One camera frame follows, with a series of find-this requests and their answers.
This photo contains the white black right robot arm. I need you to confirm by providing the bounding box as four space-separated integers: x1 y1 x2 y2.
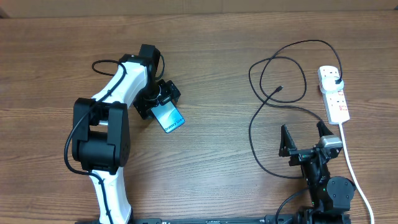
275 121 356 223

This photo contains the white power strip cord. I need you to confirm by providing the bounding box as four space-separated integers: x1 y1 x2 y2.
338 123 376 224

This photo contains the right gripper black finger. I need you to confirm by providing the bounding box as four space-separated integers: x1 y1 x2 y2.
317 121 333 137
279 124 296 157

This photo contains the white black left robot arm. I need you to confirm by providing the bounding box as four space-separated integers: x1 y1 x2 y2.
64 44 185 223

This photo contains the white power strip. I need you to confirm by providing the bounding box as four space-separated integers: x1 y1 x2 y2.
317 65 350 124

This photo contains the white USB charger plug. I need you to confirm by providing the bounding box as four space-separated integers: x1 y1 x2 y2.
319 77 345 94

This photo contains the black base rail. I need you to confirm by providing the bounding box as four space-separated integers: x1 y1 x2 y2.
74 213 352 224

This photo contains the Galaxy smartphone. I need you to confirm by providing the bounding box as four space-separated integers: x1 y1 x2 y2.
151 101 185 133

